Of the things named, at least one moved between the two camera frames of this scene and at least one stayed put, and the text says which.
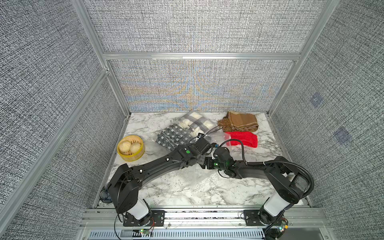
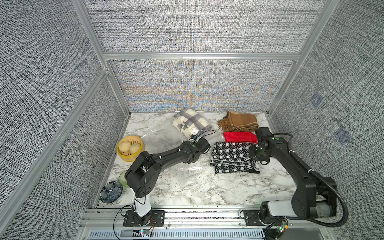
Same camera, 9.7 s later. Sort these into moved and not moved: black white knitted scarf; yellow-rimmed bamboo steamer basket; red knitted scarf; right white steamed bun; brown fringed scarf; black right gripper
Moved: black white knitted scarf; black right gripper
Not moved: red knitted scarf; yellow-rimmed bamboo steamer basket; right white steamed bun; brown fringed scarf
